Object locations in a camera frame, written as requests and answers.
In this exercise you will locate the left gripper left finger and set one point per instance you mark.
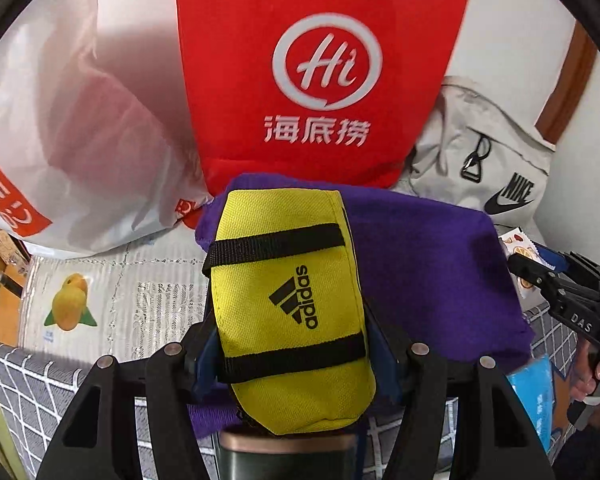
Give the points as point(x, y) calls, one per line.
point(97, 436)

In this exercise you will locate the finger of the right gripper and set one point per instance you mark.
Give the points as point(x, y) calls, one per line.
point(530, 274)
point(555, 260)

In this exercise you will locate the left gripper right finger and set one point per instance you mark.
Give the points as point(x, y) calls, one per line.
point(445, 409)

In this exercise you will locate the yellow Adidas pouch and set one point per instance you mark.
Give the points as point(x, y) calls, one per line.
point(288, 306)

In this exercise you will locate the person's right hand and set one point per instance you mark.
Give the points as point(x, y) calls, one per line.
point(582, 378)

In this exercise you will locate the blue tissue pack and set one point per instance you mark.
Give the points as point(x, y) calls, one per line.
point(533, 384)

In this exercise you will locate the purple towel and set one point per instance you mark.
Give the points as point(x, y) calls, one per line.
point(435, 270)

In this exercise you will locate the beige Nike bag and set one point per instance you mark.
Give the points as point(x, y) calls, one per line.
point(475, 153)

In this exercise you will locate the white mango print sheet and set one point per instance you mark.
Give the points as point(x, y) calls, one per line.
point(141, 295)

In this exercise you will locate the dark green tea tin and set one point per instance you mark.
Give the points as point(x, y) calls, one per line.
point(246, 455)

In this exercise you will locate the wooden headboard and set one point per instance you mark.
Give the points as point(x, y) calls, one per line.
point(0, 299)

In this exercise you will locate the small patterned box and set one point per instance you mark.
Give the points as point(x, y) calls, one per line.
point(11, 253)

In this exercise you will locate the white Miniso plastic bag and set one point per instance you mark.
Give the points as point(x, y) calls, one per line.
point(84, 165)

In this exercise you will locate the red Haidilao paper bag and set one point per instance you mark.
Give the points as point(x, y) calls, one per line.
point(322, 90)

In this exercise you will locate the brown wooden door frame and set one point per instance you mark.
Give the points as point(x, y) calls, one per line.
point(570, 86)

